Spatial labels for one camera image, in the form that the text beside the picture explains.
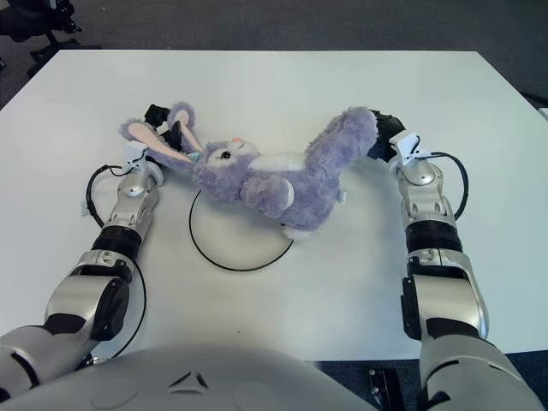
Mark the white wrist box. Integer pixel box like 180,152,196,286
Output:
389,132,432,166
123,143,146,166

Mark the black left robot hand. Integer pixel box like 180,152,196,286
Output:
143,103,185,153

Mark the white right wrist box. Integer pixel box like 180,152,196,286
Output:
389,132,432,166

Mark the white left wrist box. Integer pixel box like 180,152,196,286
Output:
123,143,146,166

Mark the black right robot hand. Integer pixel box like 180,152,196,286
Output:
366,109,408,163

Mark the purple plush bunny doll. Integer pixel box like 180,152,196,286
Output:
118,101,380,241

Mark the grey robot torso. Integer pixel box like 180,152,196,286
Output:
0,342,378,411

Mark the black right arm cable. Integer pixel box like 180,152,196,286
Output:
427,152,471,219

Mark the black office chair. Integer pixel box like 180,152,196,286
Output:
0,0,102,74

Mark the black metal bracket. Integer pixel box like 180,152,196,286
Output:
368,368,402,411

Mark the white plate with black rim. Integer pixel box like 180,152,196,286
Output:
189,190,295,271

